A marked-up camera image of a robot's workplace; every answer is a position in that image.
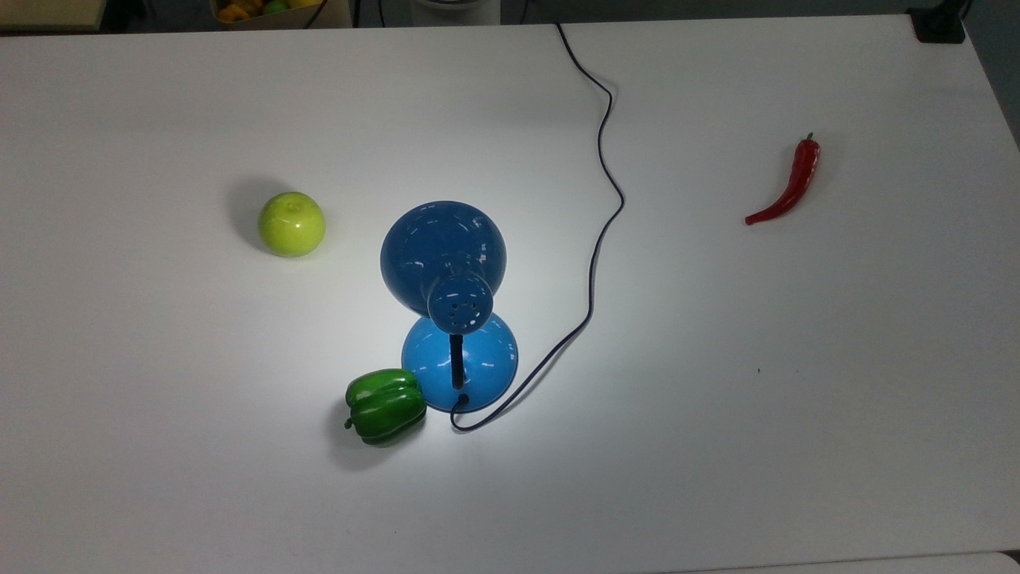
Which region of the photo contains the cardboard box of fruit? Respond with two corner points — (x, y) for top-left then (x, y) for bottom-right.
(209, 0), (353, 31)

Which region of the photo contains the red chili pepper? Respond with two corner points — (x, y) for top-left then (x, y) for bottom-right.
(744, 132), (822, 226)

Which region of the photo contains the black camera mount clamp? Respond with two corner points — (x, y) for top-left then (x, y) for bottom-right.
(907, 0), (969, 45)

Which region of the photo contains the green bell pepper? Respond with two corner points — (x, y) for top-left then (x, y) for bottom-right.
(343, 368), (429, 446)

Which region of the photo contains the beige side table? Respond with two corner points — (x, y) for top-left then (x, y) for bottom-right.
(0, 0), (107, 31)

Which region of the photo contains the green apple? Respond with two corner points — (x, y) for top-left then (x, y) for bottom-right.
(257, 191), (328, 258)

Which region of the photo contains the thin black lamp cable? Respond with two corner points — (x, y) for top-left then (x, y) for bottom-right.
(450, 22), (626, 433)

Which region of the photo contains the blue desk lamp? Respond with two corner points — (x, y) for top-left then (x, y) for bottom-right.
(379, 200), (520, 414)

